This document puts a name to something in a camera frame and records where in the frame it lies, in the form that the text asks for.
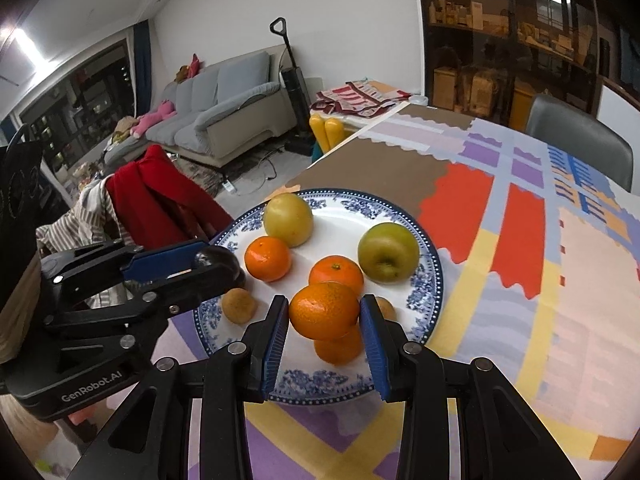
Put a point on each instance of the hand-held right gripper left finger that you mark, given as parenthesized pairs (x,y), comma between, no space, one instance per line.
(275,346)

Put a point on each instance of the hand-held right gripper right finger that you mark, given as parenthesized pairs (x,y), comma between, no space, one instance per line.
(372,346)

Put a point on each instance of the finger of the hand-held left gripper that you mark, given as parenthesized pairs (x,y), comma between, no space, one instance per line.
(160,262)
(220,282)

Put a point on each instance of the brown round fruit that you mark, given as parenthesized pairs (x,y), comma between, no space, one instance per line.
(239,305)
(386,308)

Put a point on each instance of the yellow-green apple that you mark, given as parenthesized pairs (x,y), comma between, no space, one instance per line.
(288,219)

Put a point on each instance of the green apple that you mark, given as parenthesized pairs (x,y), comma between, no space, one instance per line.
(388,251)

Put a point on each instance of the blue and white plate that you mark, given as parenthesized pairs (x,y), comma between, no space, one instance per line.
(330,225)

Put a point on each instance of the person's left forearm white sleeve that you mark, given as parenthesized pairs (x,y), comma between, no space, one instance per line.
(25,440)

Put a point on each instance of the person's left hand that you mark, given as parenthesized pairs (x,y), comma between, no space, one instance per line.
(85,416)

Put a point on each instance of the beige striped cloth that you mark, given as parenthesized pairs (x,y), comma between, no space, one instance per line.
(80,220)

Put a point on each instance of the white power strip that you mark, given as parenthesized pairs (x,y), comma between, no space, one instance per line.
(228,186)

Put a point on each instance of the pink plush toy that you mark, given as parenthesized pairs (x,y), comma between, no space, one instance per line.
(150,117)

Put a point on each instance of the grey sofa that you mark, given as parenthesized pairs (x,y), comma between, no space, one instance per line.
(225,105)

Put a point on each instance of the yellow cushion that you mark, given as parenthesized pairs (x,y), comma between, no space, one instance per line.
(327,132)

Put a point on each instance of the blue curtain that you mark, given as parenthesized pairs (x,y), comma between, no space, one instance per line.
(142,70)

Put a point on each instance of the red plush toy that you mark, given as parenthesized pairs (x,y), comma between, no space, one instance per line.
(189,69)

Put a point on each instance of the black upright vacuum cleaner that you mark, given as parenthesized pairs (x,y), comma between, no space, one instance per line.
(295,95)

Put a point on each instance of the red striped folded cloth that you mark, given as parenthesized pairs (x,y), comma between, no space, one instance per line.
(360,97)

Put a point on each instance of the ceiling light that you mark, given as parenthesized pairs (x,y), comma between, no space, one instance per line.
(22,40)

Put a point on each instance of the grey dining chair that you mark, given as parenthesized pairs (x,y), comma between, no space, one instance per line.
(575,140)

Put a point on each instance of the dark glass-door cabinet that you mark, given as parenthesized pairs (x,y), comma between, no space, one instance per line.
(500,35)

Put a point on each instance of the dark wooden wall shelf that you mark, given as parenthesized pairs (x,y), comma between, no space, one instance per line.
(622,60)

